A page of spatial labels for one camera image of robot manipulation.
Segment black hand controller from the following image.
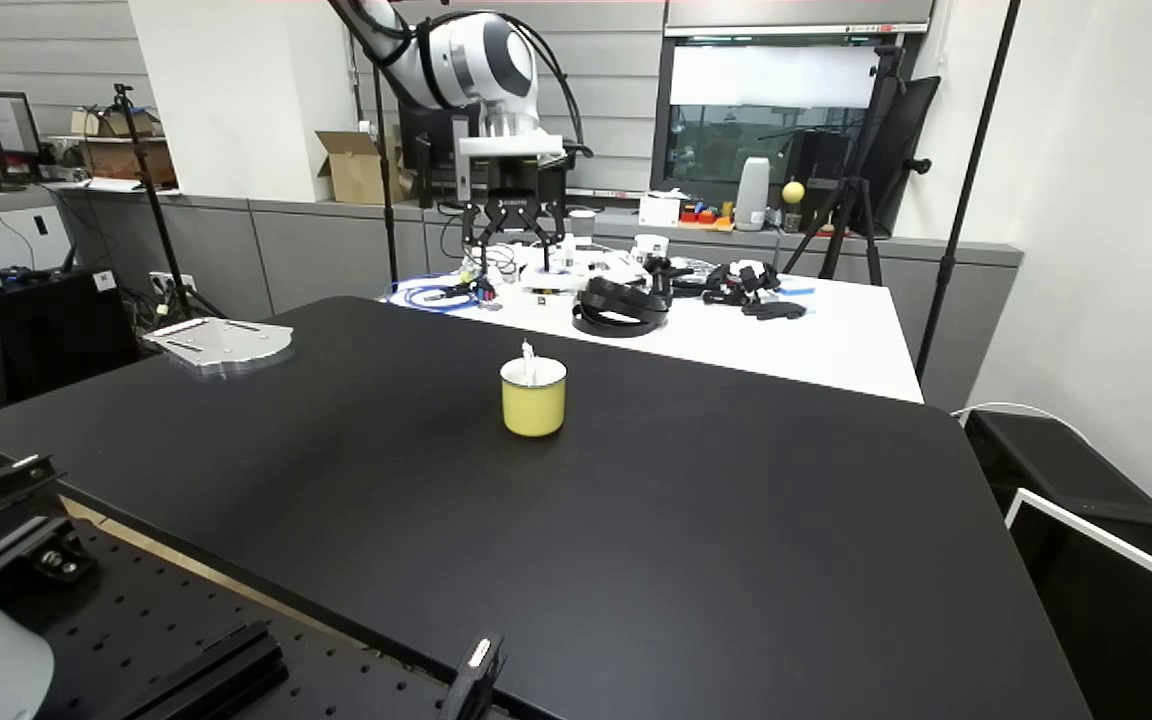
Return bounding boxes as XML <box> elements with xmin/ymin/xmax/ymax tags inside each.
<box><xmin>738</xmin><ymin>293</ymin><xmax>807</xmax><ymax>325</ymax></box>
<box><xmin>700</xmin><ymin>254</ymin><xmax>783</xmax><ymax>308</ymax></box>

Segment black light stand pole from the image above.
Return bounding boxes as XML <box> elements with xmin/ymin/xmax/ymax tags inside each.
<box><xmin>367</xmin><ymin>62</ymin><xmax>404</xmax><ymax>293</ymax></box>
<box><xmin>913</xmin><ymin>0</ymin><xmax>1029</xmax><ymax>383</ymax></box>

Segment white framed black panel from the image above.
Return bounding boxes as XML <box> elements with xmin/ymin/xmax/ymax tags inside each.
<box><xmin>1000</xmin><ymin>482</ymin><xmax>1152</xmax><ymax>720</ymax></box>

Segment metal extrusion rail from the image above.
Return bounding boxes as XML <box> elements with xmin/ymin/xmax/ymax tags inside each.
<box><xmin>120</xmin><ymin>615</ymin><xmax>293</xmax><ymax>720</ymax></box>

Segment yellow mug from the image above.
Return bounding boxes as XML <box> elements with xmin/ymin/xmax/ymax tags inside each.
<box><xmin>497</xmin><ymin>357</ymin><xmax>571</xmax><ymax>445</ymax></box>

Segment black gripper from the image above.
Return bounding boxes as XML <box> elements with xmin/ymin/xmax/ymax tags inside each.
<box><xmin>456</xmin><ymin>155</ymin><xmax>574</xmax><ymax>284</ymax></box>

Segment silver metal plate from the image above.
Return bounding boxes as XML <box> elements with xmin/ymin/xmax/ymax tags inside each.
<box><xmin>141</xmin><ymin>314</ymin><xmax>297</xmax><ymax>383</ymax></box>

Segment white electronic device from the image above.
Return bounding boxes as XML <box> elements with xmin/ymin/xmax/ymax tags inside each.
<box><xmin>487</xmin><ymin>234</ymin><xmax>609</xmax><ymax>300</ymax></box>

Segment white table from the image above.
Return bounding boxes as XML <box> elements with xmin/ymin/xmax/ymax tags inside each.
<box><xmin>381</xmin><ymin>254</ymin><xmax>929</xmax><ymax>407</ymax></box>

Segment white bottle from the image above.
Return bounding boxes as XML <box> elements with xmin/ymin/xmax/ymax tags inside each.
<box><xmin>732</xmin><ymin>150</ymin><xmax>775</xmax><ymax>230</ymax></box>

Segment black equipment case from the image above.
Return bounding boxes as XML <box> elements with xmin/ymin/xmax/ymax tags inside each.
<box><xmin>0</xmin><ymin>273</ymin><xmax>141</xmax><ymax>404</ymax></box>

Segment glass window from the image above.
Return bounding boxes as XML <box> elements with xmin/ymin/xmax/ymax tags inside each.
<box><xmin>658</xmin><ymin>30</ymin><xmax>930</xmax><ymax>209</ymax></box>

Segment brown cardboard box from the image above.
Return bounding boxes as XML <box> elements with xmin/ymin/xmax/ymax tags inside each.
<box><xmin>71</xmin><ymin>130</ymin><xmax>179</xmax><ymax>191</ymax></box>

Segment black camera tripod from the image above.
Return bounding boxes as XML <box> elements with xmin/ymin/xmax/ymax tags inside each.
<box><xmin>781</xmin><ymin>34</ymin><xmax>945</xmax><ymax>289</ymax></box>

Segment black perforated breadboard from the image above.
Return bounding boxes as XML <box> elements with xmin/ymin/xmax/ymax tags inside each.
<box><xmin>0</xmin><ymin>514</ymin><xmax>551</xmax><ymax>720</ymax></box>

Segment small white box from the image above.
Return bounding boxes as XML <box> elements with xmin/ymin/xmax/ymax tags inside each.
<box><xmin>636</xmin><ymin>188</ymin><xmax>687</xmax><ymax>228</ymax></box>

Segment black headset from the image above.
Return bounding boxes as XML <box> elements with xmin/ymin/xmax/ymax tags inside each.
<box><xmin>566</xmin><ymin>273</ymin><xmax>677</xmax><ymax>338</ymax></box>

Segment black tripod with device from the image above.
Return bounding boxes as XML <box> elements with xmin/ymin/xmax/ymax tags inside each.
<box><xmin>99</xmin><ymin>81</ymin><xmax>226</xmax><ymax>325</ymax></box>

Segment black table clamp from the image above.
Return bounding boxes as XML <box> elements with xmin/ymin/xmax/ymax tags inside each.
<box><xmin>438</xmin><ymin>631</ymin><xmax>511</xmax><ymax>720</ymax></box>

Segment open cardboard box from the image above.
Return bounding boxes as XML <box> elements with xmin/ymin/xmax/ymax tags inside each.
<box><xmin>313</xmin><ymin>126</ymin><xmax>390</xmax><ymax>210</ymax></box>

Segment blue coiled cable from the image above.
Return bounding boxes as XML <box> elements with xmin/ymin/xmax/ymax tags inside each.
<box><xmin>390</xmin><ymin>273</ymin><xmax>493</xmax><ymax>321</ymax></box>

